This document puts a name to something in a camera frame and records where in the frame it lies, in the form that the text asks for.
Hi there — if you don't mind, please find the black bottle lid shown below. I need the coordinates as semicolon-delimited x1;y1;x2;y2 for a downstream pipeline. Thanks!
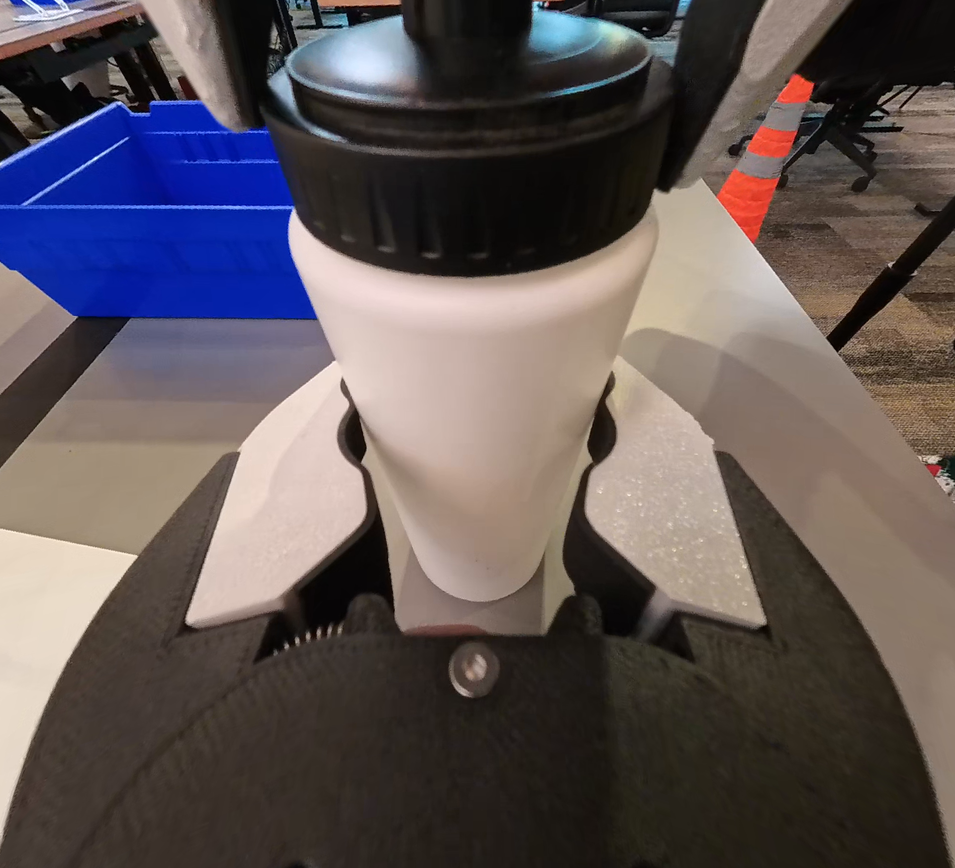
263;0;676;277

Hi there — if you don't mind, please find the red green patterned cloth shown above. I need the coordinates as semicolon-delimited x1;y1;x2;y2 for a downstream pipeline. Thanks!
918;454;955;499

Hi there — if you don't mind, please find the blue plastic bin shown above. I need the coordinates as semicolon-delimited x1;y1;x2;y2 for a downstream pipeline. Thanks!
0;99;318;320

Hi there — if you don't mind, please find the black tape strip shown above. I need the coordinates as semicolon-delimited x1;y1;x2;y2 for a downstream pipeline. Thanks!
0;316;129;472

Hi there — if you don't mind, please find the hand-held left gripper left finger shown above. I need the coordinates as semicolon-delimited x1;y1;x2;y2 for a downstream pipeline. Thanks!
184;364;392;630

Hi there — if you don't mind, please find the white plastic bottle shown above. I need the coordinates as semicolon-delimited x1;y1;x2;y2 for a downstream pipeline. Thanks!
287;204;659;602

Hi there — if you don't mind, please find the orange traffic cone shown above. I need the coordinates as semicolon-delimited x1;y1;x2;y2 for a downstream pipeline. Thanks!
716;73;816;244

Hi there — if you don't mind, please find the black table leg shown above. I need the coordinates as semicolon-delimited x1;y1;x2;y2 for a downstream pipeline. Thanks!
827;196;955;353

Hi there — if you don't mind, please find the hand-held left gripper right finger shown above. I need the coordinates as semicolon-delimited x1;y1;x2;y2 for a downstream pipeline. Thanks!
563;368;768;641

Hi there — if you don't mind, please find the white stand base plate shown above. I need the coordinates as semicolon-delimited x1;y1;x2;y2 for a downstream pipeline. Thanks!
0;528;139;805

